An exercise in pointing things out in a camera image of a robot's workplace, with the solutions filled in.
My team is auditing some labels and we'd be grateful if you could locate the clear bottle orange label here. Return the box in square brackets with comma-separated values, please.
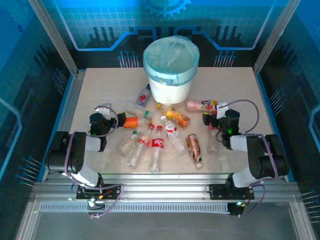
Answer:
[123, 116, 151, 129]

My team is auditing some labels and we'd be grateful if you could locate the pink drink bottle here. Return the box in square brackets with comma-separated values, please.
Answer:
[186, 99, 219, 113]

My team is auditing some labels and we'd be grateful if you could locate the plain clear plastic bottle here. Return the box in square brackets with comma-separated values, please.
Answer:
[206, 124, 220, 154]

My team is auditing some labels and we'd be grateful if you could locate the brown label bottle white cap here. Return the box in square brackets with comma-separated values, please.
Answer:
[185, 133, 203, 169]

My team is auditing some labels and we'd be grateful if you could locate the clear bottle red white label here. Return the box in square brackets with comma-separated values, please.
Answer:
[125, 123, 156, 169]

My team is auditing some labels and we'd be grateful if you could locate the yellow orange juice bottle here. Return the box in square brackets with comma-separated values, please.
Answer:
[155, 103, 191, 129]

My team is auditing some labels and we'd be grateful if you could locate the clear ribbed water bottle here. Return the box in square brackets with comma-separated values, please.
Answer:
[160, 115, 186, 154]

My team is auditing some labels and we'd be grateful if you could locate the red label cola bottle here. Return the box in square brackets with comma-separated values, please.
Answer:
[147, 125, 166, 174]

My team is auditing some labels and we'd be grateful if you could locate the white ribbed plastic bin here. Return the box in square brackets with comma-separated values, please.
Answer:
[147, 71, 194, 105]

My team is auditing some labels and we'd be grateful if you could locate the blue cap bottle red label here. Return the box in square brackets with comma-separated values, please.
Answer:
[135, 84, 152, 108]

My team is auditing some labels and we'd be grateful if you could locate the blue table edge strip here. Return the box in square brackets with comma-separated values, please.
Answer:
[36, 74, 74, 182]
[254, 71, 296, 182]

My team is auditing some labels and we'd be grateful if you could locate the small connector module with LED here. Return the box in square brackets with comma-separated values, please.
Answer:
[86, 196, 106, 212]

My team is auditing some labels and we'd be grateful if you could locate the black connector module with LED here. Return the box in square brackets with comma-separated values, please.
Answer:
[227, 200, 245, 218]

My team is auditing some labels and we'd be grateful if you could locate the grey lower panel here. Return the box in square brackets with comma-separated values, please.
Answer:
[31, 212, 301, 240]

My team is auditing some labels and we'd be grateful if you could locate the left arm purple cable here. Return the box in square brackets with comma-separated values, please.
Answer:
[63, 105, 125, 219]

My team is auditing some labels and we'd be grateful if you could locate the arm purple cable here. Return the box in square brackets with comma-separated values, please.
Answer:
[63, 105, 125, 219]
[226, 99, 277, 213]

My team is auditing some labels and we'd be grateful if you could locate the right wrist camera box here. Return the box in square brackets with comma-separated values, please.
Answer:
[215, 100, 229, 120]

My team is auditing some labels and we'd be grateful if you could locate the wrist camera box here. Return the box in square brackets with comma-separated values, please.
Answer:
[215, 100, 229, 120]
[94, 103, 113, 120]

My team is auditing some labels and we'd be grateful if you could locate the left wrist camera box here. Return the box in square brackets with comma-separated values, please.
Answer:
[94, 103, 113, 120]

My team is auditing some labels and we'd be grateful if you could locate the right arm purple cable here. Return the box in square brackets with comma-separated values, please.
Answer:
[226, 99, 277, 213]

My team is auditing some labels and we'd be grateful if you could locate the aluminium side rail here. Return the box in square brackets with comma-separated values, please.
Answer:
[41, 69, 87, 182]

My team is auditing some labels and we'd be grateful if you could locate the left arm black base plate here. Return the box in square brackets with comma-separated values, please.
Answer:
[75, 183, 126, 201]

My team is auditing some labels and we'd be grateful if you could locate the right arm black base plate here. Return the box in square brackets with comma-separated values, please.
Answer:
[208, 183, 255, 201]

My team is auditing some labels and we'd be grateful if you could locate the aluminium front rail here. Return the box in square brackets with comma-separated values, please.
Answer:
[31, 172, 302, 201]

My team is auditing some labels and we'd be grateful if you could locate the slotted grey cable duct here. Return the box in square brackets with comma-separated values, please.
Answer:
[39, 202, 231, 214]

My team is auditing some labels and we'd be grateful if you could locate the aluminium frame post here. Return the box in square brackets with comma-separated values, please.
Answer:
[27, 0, 80, 77]
[252, 0, 301, 75]

